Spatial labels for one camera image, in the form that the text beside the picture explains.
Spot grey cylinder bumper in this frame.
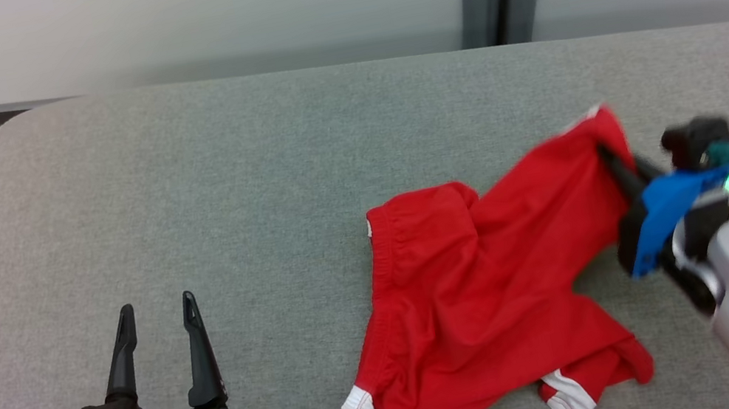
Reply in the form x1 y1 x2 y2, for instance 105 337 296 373
454 0 501 51
499 0 548 47

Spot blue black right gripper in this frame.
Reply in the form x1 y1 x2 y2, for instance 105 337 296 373
596 122 729 282

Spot red white basketball shorts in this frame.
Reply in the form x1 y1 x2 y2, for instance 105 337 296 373
297 101 678 409

